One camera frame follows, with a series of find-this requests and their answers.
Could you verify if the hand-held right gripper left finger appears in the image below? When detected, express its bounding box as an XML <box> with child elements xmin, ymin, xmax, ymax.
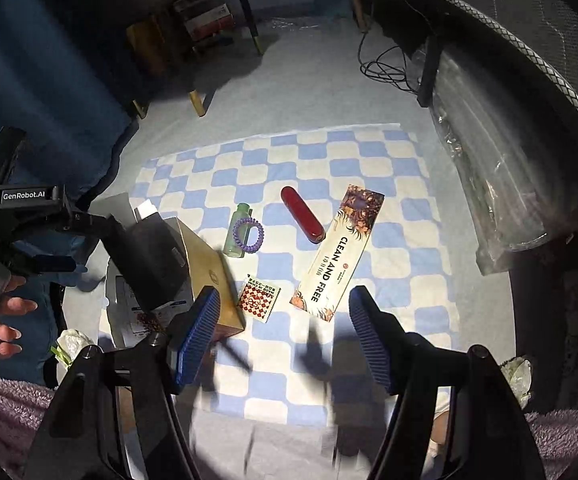
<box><xmin>24</xmin><ymin>285</ymin><xmax>222</xmax><ymax>480</ymax></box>

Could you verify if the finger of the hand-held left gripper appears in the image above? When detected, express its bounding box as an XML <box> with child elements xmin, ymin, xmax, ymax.
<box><xmin>12</xmin><ymin>252</ymin><xmax>88</xmax><ymax>277</ymax></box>
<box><xmin>62</xmin><ymin>199</ymin><xmax>122</xmax><ymax>241</ymax></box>

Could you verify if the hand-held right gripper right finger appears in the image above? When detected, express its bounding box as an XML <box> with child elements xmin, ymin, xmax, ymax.
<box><xmin>349</xmin><ymin>285</ymin><xmax>547</xmax><ymax>480</ymax></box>

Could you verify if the gold cardboard box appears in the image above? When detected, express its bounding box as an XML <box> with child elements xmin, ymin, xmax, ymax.
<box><xmin>92</xmin><ymin>192</ymin><xmax>246</xmax><ymax>348</ymax></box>

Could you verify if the red checkered small packet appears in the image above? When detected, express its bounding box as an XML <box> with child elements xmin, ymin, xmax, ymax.
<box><xmin>238</xmin><ymin>276</ymin><xmax>282</xmax><ymax>320</ymax></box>

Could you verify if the black product box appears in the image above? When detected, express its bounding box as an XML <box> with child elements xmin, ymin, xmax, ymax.
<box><xmin>102</xmin><ymin>199</ymin><xmax>191</xmax><ymax>306</ymax></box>

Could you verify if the long printed paper box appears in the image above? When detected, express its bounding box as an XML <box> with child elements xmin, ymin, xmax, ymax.
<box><xmin>289</xmin><ymin>184</ymin><xmax>386</xmax><ymax>322</ymax></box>

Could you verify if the purple spiral hair tie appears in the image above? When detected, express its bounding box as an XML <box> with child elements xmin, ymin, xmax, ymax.
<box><xmin>232</xmin><ymin>217</ymin><xmax>266</xmax><ymax>254</ymax></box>

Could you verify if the small teal plastic bottle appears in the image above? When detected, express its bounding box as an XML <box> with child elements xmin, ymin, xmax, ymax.
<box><xmin>223</xmin><ymin>203</ymin><xmax>253</xmax><ymax>257</ymax></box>

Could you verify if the red oblong case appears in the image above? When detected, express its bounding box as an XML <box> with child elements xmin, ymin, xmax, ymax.
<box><xmin>280</xmin><ymin>186</ymin><xmax>326</xmax><ymax>245</ymax></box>

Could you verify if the person's left hand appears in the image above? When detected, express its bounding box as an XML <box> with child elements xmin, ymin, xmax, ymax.
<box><xmin>0</xmin><ymin>275</ymin><xmax>39</xmax><ymax>360</ymax></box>

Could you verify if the white fluffy slipper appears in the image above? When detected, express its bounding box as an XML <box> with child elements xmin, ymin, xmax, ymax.
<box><xmin>500</xmin><ymin>356</ymin><xmax>534</xmax><ymax>408</ymax></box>
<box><xmin>49</xmin><ymin>329</ymin><xmax>95</xmax><ymax>376</ymax></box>

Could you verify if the person's right leg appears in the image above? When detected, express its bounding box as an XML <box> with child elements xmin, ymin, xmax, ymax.
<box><xmin>431</xmin><ymin>392</ymin><xmax>457</xmax><ymax>461</ymax></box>

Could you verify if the blue cloth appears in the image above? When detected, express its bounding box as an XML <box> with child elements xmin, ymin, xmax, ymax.
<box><xmin>0</xmin><ymin>0</ymin><xmax>140</xmax><ymax>361</ymax></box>

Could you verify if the blue and cream checkered mat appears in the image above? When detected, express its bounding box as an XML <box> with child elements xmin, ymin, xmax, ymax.
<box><xmin>134</xmin><ymin>127</ymin><xmax>462</xmax><ymax>428</ymax></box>

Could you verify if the clear plastic wrapped bundle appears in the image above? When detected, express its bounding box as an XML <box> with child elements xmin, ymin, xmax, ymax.
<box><xmin>409</xmin><ymin>40</ymin><xmax>570</xmax><ymax>276</ymax></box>

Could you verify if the printed cardboard carton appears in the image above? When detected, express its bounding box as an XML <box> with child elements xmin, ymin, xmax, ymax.
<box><xmin>171</xmin><ymin>0</ymin><xmax>235</xmax><ymax>43</ymax></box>

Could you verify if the black chair with gold feet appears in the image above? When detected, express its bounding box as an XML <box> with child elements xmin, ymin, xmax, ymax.
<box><xmin>119</xmin><ymin>0</ymin><xmax>265</xmax><ymax>121</ymax></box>

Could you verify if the black bed leg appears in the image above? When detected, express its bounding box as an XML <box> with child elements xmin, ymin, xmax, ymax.
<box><xmin>416</xmin><ymin>35</ymin><xmax>444</xmax><ymax>108</ymax></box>

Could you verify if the dark mesh mattress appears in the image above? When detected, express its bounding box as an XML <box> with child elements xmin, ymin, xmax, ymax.
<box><xmin>369</xmin><ymin>0</ymin><xmax>578</xmax><ymax>480</ymax></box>

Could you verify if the black cable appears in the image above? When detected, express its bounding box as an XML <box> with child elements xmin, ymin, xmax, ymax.
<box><xmin>357</xmin><ymin>0</ymin><xmax>422</xmax><ymax>97</ymax></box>

